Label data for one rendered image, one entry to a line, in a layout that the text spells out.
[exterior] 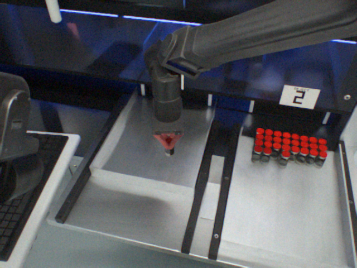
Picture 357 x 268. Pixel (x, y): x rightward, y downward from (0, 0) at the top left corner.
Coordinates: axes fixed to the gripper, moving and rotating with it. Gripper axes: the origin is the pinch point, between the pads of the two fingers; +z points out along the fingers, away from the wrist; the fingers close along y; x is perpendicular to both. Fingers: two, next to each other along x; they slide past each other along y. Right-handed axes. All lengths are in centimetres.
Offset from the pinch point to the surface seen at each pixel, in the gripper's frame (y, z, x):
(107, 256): 15, 98, 33
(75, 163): 30, 43, 38
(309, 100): 10.1, -3.7, -35.4
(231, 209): -12.6, 9.2, -13.9
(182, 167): 0.0, 9.5, -3.3
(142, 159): 2.9, 9.6, 7.1
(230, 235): -19.0, 9.1, -12.7
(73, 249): 19, 98, 50
